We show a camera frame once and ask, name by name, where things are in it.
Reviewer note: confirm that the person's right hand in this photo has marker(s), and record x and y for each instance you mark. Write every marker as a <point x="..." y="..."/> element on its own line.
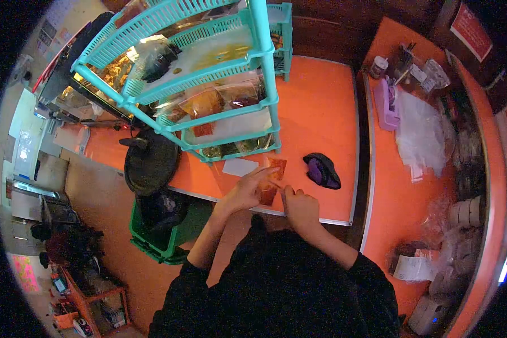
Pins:
<point x="301" y="210"/>

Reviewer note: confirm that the person's left hand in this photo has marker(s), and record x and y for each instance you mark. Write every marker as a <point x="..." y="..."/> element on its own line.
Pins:
<point x="244" y="191"/>

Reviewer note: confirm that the person's left thumb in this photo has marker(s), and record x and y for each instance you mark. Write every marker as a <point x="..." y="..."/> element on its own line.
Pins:
<point x="272" y="185"/>

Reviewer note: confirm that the person's left index finger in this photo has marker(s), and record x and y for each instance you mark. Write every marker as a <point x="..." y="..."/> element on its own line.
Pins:
<point x="265" y="170"/>

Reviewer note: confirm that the person's right fingers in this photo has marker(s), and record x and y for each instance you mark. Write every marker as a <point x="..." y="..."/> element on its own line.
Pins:
<point x="290" y="193"/>

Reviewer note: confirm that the clear packet of red snack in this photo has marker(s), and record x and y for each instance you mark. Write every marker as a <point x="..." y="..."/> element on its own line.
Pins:
<point x="273" y="179"/>

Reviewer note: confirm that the white paper slip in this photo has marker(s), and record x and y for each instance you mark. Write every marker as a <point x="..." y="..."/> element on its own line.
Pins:
<point x="240" y="167"/>

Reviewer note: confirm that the black and purple cloth pouch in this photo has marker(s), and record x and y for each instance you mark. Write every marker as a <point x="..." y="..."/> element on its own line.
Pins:
<point x="322" y="170"/>

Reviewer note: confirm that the person's body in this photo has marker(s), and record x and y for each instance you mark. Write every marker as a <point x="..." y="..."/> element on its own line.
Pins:
<point x="274" y="291"/>

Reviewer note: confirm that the green plastic crate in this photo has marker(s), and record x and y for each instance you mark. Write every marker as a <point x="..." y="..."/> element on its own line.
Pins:
<point x="169" y="230"/>

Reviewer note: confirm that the black round pan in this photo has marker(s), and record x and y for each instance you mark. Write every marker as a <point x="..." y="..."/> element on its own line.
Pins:
<point x="151" y="162"/>

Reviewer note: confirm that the teal plastic tiered rack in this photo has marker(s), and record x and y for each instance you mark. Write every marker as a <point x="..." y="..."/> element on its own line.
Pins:
<point x="194" y="72"/>

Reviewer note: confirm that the purple tape dispenser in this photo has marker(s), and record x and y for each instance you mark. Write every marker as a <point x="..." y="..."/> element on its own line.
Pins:
<point x="386" y="103"/>

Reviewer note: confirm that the small teal plastic rack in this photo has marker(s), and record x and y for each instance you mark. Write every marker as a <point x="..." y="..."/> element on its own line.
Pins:
<point x="282" y="38"/>

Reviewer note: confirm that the pile of clear plastic bags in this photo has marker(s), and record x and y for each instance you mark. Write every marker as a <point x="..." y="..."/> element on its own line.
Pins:
<point x="420" y="135"/>

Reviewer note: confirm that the white receipt paper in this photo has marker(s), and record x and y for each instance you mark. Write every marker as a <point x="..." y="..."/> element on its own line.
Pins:
<point x="413" y="268"/>

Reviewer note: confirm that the small white lidded jar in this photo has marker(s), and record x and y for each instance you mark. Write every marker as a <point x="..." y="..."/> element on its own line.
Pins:
<point x="378" y="66"/>

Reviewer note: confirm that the cup of pens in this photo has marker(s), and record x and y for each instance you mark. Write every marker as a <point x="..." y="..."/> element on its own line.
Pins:
<point x="403" y="63"/>

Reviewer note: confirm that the stack of white cups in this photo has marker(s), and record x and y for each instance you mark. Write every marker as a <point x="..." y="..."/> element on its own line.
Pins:
<point x="467" y="212"/>

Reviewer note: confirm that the white receipt printer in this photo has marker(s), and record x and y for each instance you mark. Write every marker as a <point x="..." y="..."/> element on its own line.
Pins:
<point x="429" y="312"/>

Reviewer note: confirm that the glass food display case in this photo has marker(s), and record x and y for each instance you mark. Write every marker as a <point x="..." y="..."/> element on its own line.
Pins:
<point x="93" y="84"/>

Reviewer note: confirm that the orange wooden shelf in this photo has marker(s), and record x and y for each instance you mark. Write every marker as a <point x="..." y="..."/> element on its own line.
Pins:
<point x="93" y="306"/>

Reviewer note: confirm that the red sign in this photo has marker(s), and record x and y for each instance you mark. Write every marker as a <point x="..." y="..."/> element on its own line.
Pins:
<point x="471" y="30"/>

